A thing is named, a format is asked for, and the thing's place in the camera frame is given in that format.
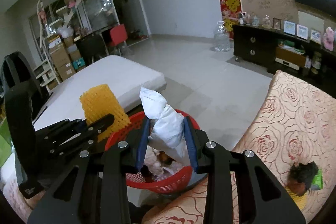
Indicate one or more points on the pink plush toy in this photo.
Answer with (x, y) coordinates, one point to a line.
(328, 39)

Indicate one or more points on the white tissue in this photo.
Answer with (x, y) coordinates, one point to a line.
(167, 134)

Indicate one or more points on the orange foam fruit net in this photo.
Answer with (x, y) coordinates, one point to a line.
(300, 201)

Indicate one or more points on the clear large water bottle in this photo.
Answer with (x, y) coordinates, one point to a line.
(221, 38)

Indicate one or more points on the rose pattern tablecloth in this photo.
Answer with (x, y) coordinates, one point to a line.
(296, 123)

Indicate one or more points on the blue framed picture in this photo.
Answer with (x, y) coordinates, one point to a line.
(289, 27)

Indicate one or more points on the stacked cardboard boxes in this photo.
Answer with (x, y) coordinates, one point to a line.
(65, 56)

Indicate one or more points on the red plastic mesh basket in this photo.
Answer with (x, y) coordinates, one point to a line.
(154, 176)

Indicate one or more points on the black tv cabinet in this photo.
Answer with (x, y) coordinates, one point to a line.
(276, 50)

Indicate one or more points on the white staircase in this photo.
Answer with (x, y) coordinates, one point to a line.
(51, 18)

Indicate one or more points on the black crumpled paper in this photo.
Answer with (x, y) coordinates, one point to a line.
(300, 177)

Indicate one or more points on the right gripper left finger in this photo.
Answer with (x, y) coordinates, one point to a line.
(143, 135)

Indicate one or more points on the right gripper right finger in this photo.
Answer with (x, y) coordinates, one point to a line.
(190, 143)

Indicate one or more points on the red festive wall poster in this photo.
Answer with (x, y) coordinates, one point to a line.
(230, 10)

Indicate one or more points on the white framed picture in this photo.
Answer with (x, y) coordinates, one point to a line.
(302, 32)

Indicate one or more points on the green snack wrapper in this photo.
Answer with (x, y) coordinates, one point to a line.
(317, 183)

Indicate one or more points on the small framed photo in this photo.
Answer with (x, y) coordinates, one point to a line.
(277, 24)

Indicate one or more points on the red chair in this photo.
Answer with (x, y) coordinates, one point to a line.
(118, 37)

